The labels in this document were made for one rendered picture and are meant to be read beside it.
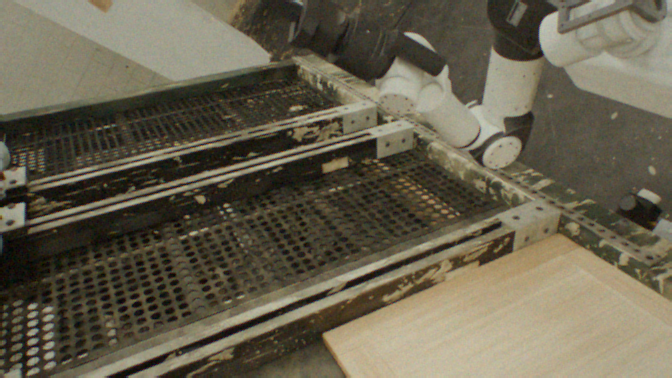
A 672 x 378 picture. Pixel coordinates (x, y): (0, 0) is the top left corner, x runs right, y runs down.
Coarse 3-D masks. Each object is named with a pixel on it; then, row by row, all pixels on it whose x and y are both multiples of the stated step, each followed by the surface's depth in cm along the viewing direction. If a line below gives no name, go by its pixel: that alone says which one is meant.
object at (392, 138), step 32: (384, 128) 146; (256, 160) 133; (288, 160) 132; (320, 160) 136; (352, 160) 141; (0, 192) 104; (160, 192) 122; (192, 192) 123; (224, 192) 127; (256, 192) 131; (0, 224) 106; (32, 224) 112; (64, 224) 111; (96, 224) 115; (128, 224) 118; (0, 256) 108; (32, 256) 111
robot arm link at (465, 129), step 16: (448, 112) 89; (464, 112) 92; (480, 112) 99; (448, 128) 92; (464, 128) 93; (480, 128) 97; (496, 128) 95; (464, 144) 96; (480, 144) 96; (480, 160) 97
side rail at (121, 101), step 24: (240, 72) 207; (264, 72) 209; (288, 72) 214; (120, 96) 189; (144, 96) 191; (168, 96) 195; (192, 96) 199; (240, 96) 209; (24, 120) 175; (48, 120) 179; (72, 120) 183
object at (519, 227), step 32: (480, 224) 103; (512, 224) 103; (544, 224) 105; (416, 256) 96; (448, 256) 95; (480, 256) 99; (320, 288) 89; (352, 288) 89; (384, 288) 90; (416, 288) 94; (224, 320) 83; (256, 320) 84; (288, 320) 83; (320, 320) 86; (160, 352) 78; (192, 352) 78; (224, 352) 79; (256, 352) 82; (288, 352) 85
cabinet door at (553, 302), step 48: (432, 288) 95; (480, 288) 95; (528, 288) 94; (576, 288) 94; (624, 288) 93; (336, 336) 86; (384, 336) 86; (432, 336) 86; (480, 336) 85; (528, 336) 85; (576, 336) 84; (624, 336) 84
